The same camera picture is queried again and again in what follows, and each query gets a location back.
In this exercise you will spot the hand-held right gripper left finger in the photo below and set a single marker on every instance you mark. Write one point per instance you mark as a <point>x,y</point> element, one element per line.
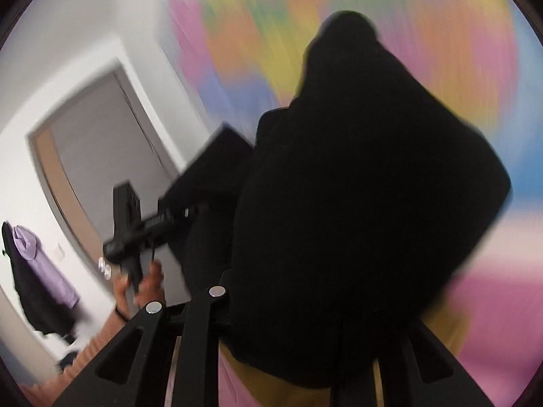
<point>212,305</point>

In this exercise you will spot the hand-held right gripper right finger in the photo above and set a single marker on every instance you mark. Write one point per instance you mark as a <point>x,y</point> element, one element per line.
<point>403,375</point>

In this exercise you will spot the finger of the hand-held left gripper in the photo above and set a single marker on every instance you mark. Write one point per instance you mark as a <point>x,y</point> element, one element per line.
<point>169,218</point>

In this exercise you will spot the black garment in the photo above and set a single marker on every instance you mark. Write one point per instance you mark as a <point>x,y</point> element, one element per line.
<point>360,199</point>
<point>34,305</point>

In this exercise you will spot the person's left forearm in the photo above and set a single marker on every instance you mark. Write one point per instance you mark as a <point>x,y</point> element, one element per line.
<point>97,343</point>

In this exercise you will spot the person's left hand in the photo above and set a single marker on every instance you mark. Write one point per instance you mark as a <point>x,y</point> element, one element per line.
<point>152,288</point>

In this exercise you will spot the grey door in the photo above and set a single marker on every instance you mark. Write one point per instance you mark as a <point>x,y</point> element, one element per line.
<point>85,157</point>

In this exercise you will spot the purple hanging garment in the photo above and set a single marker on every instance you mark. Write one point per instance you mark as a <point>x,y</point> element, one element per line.
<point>46,267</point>

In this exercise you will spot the brown garment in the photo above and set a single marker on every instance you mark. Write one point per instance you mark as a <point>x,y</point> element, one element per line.
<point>263,381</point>

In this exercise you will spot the black hanging garment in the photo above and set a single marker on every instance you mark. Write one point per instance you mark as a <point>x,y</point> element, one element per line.
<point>34,305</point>

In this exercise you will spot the pink daisy print blanket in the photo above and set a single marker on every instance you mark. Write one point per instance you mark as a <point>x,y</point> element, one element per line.
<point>500,296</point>

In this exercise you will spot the colourful wall map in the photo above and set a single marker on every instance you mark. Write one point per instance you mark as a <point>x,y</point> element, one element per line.
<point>254,42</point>

